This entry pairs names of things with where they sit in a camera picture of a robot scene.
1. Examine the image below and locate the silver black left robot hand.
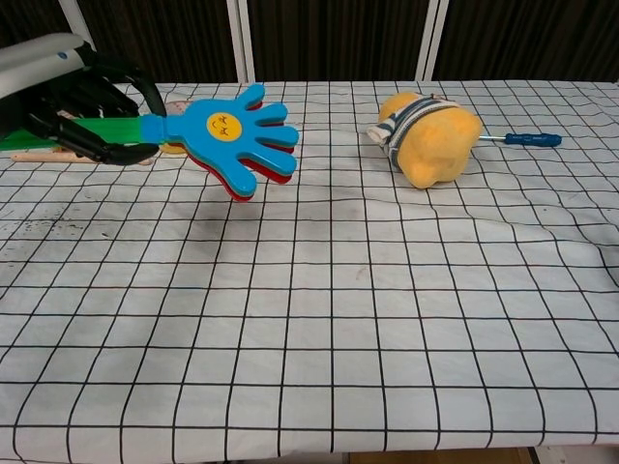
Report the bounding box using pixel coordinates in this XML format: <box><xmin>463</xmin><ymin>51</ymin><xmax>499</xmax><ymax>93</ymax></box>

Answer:
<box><xmin>18</xmin><ymin>41</ymin><xmax>168</xmax><ymax>167</ymax></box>

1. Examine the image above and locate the blue hand clapper toy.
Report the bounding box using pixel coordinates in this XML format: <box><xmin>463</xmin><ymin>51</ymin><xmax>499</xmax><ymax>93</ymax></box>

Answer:
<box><xmin>0</xmin><ymin>82</ymin><xmax>301</xmax><ymax>204</ymax></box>

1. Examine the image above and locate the yellow tape roll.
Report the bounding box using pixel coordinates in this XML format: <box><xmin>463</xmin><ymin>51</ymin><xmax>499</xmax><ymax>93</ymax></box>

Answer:
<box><xmin>161</xmin><ymin>99</ymin><xmax>195</xmax><ymax>157</ymax></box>

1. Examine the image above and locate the wooden stick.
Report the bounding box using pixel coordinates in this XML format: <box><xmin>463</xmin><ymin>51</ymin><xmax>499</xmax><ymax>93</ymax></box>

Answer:
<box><xmin>10</xmin><ymin>148</ymin><xmax>154</xmax><ymax>167</ymax></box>

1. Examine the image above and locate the dark pleated curtain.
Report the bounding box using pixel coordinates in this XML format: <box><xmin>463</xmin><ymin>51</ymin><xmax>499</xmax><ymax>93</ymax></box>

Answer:
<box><xmin>0</xmin><ymin>0</ymin><xmax>619</xmax><ymax>89</ymax></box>

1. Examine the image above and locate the white black grid tablecloth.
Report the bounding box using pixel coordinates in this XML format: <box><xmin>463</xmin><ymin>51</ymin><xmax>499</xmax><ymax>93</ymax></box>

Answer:
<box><xmin>0</xmin><ymin>79</ymin><xmax>619</xmax><ymax>460</ymax></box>

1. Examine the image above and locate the yellow plush toy striped shirt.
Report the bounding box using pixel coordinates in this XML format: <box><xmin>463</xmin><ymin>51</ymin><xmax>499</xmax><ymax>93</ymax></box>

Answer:
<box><xmin>366</xmin><ymin>91</ymin><xmax>485</xmax><ymax>190</ymax></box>

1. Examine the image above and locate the slanted white frame post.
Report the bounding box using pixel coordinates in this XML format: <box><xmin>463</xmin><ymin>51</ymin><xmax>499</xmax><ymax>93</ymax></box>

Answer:
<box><xmin>57</xmin><ymin>0</ymin><xmax>97</xmax><ymax>49</ymax></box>

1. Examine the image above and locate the white double frame post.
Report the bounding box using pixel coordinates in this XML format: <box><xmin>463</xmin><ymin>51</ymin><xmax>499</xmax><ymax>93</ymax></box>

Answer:
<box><xmin>226</xmin><ymin>0</ymin><xmax>257</xmax><ymax>83</ymax></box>

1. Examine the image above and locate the blue handled screwdriver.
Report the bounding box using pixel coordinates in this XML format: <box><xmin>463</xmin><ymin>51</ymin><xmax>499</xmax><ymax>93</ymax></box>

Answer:
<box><xmin>478</xmin><ymin>132</ymin><xmax>564</xmax><ymax>148</ymax></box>

